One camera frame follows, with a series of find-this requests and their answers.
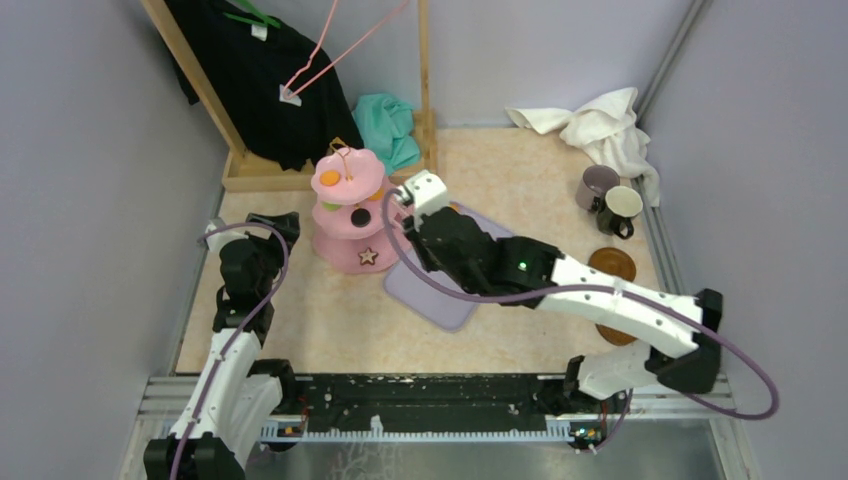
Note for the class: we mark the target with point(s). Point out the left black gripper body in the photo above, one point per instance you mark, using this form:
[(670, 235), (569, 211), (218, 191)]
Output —
[(270, 259)]

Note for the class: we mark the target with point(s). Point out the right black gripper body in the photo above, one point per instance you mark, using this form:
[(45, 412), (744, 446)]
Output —
[(467, 283)]

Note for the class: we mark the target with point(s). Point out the green macaron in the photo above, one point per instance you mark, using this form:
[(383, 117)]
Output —
[(332, 206)]

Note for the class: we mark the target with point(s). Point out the black macaron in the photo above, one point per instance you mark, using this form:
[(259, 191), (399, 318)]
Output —
[(360, 217)]

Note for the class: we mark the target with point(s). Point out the brown star cookie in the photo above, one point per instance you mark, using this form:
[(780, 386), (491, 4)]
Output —
[(368, 257)]

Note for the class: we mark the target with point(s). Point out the pink-tipped metal tongs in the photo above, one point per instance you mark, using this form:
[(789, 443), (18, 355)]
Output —
[(396, 214)]

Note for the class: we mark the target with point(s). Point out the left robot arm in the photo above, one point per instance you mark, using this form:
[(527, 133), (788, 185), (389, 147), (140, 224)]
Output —
[(236, 391)]

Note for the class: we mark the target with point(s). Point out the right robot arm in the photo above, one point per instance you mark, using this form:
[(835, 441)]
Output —
[(675, 347)]

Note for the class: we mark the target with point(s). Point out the lavender serving tray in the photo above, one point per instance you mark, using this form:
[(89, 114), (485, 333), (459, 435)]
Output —
[(445, 312)]

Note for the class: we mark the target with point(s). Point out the pink three-tier cake stand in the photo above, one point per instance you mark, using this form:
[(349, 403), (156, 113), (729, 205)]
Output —
[(349, 233)]

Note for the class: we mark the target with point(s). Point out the wooden clothes rack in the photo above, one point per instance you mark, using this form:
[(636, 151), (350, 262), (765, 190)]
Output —
[(245, 171)]

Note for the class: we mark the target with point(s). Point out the black t-shirt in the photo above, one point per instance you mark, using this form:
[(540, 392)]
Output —
[(246, 64)]

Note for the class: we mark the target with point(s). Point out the teal cloth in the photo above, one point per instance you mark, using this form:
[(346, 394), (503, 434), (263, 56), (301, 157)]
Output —
[(386, 126)]

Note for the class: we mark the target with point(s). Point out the brown saucer upper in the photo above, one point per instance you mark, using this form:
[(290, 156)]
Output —
[(614, 262)]

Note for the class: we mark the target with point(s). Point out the brown saucer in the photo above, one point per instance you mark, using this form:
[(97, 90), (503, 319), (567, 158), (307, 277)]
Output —
[(614, 262), (615, 337)]

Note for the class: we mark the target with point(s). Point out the purple mug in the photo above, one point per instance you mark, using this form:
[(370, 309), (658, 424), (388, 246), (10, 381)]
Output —
[(596, 180)]

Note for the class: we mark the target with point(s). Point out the pink clothes hanger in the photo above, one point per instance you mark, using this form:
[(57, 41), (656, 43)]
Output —
[(289, 91)]

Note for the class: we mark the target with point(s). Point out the black cream-lined mug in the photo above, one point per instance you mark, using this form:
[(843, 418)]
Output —
[(617, 210)]

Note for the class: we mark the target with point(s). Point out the brown saucer lower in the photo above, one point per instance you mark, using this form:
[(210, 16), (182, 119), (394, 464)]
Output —
[(615, 337)]

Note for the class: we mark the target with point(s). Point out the white towel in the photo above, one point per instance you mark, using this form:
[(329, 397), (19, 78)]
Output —
[(605, 129)]

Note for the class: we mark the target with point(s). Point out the green clothes hanger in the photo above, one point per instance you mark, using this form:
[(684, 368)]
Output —
[(252, 15)]

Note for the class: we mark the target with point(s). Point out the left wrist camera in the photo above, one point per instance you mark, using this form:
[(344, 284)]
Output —
[(218, 234)]

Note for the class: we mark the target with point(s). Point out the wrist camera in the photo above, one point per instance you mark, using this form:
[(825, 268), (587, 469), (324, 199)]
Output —
[(424, 193), (218, 234)]

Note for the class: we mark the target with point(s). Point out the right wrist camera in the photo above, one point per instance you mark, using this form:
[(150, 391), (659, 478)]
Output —
[(424, 193)]

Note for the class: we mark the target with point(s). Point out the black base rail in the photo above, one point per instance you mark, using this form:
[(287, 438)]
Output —
[(358, 408)]

